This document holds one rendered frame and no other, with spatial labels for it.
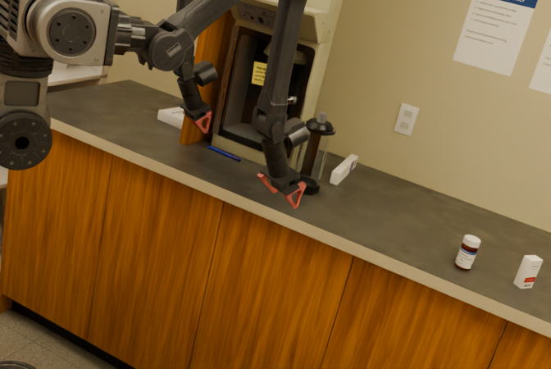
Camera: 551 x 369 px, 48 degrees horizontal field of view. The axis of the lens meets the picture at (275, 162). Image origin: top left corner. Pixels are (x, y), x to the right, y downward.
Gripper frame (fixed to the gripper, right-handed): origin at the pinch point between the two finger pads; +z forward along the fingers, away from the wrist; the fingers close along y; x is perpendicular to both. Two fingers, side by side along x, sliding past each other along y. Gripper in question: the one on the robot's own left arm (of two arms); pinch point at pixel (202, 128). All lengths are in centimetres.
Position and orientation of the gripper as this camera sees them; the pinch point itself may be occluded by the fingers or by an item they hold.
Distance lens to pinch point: 210.2
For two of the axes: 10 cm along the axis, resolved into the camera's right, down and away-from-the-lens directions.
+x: -8.0, 4.9, -3.6
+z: 2.1, 7.7, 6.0
